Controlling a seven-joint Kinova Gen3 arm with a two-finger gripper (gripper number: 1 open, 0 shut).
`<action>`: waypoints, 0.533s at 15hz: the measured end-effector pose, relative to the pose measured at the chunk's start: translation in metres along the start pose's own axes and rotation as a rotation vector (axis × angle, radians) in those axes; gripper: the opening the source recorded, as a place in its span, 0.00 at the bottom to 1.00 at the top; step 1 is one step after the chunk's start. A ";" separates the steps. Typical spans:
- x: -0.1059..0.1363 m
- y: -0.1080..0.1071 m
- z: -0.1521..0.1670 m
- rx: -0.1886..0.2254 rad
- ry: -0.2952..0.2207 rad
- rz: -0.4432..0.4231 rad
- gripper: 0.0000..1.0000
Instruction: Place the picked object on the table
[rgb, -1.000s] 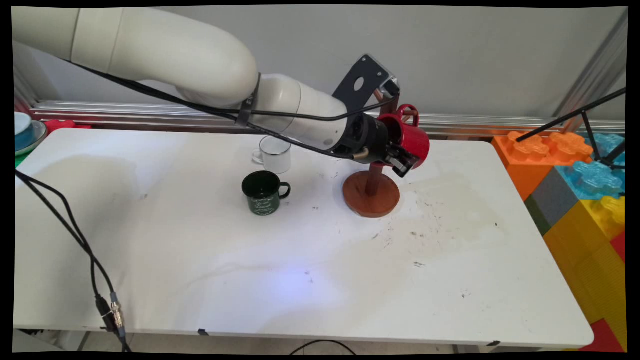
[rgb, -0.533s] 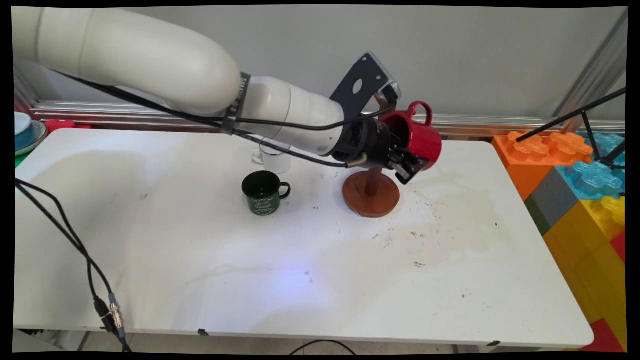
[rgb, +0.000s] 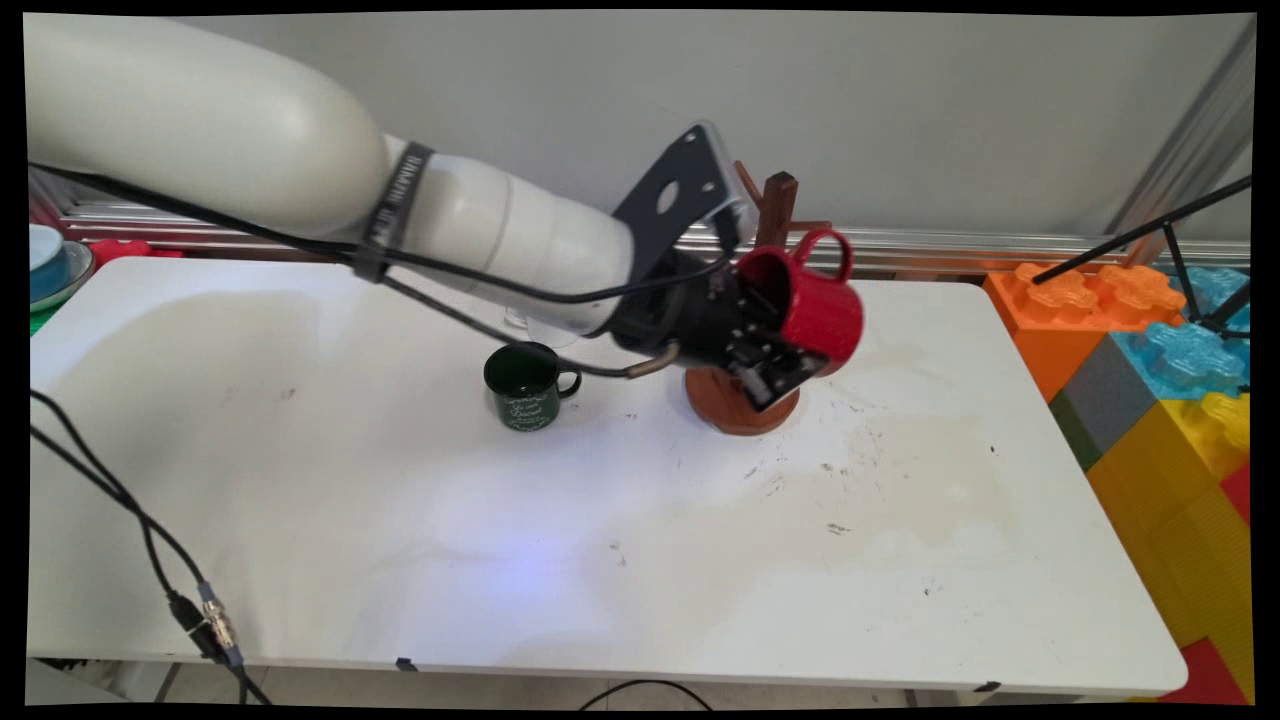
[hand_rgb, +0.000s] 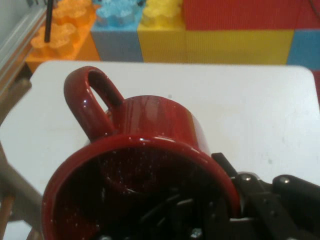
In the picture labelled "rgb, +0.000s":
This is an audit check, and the blue bowl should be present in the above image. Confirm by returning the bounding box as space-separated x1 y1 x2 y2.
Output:
28 224 71 301

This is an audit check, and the brown wooden mug tree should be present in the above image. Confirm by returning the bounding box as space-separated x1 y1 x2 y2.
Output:
685 160 834 437

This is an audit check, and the red giant building block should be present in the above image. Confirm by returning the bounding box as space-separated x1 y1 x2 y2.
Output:
1158 638 1247 707

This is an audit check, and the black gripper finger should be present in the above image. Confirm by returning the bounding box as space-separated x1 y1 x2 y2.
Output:
737 268 793 333
728 335 831 414

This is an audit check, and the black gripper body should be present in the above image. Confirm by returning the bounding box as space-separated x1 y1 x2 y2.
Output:
610 250 801 403

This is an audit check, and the red flat toy piece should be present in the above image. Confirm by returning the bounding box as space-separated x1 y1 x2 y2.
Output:
88 237 187 267

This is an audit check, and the black velcro strap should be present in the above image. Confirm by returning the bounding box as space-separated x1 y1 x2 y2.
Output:
350 142 436 285

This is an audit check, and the grey giant building block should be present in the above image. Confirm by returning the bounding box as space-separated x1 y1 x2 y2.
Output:
1050 335 1161 473

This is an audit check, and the dark green enamel mug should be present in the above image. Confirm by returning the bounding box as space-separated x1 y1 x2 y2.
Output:
484 341 584 433

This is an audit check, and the orange giant building block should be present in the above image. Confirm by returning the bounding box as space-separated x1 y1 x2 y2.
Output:
983 262 1187 403

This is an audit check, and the yellow giant building block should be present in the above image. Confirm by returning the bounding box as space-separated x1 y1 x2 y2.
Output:
1085 392 1256 703

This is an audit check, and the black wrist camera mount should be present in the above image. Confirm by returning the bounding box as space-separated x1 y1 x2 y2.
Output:
612 122 758 283

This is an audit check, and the red ceramic mug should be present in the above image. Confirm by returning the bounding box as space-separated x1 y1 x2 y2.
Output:
735 228 865 379

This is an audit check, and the black floor cable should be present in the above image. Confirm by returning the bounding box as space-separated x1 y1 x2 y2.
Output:
577 679 714 713

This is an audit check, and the aluminium rail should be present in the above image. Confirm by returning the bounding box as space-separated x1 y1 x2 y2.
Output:
60 200 1251 277

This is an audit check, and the black tripod stand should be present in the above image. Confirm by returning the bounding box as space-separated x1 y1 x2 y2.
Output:
1030 177 1253 341

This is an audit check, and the blue giant building block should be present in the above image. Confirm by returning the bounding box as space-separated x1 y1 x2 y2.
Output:
1110 268 1253 403

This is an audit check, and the black cable with metal connector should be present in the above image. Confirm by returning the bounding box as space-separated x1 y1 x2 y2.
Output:
28 388 273 707

